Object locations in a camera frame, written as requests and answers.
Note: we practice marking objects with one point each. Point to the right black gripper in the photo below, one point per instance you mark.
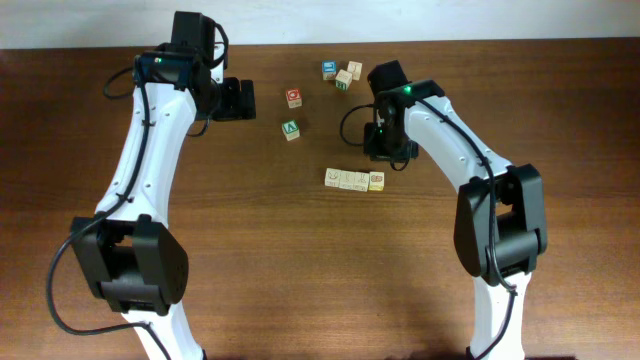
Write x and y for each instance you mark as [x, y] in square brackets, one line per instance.
[371, 149]

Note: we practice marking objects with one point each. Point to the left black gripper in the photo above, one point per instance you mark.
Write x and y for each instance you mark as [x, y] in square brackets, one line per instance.
[231, 107]

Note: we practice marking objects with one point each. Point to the yellow wooden block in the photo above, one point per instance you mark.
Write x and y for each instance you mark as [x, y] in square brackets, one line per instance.
[376, 181]

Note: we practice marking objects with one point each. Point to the blue sided wooden block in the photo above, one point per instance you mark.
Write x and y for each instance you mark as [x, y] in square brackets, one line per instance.
[361, 181]

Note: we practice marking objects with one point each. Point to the red sided wooden block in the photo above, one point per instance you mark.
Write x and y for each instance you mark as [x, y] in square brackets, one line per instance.
[347, 180]

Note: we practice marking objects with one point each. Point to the blue number wooden block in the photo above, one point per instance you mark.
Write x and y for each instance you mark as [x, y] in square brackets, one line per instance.
[332, 177]

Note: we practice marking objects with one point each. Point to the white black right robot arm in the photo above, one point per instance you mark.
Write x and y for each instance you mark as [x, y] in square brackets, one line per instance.
[500, 225]

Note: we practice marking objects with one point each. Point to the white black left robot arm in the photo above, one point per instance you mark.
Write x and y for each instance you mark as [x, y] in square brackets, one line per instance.
[126, 252]

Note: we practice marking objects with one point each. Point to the red top wooden block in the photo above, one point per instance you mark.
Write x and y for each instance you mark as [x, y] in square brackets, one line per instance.
[293, 97]

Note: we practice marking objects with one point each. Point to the green V wooden block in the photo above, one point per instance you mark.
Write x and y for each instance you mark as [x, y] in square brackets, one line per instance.
[290, 130]

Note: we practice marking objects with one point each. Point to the green letter wooden block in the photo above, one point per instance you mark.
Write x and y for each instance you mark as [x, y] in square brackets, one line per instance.
[343, 80]

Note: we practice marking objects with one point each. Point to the plain wooden block far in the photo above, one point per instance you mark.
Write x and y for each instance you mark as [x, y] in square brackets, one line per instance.
[355, 69]

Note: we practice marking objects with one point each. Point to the blue top wooden block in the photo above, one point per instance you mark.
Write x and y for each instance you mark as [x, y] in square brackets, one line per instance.
[329, 70]

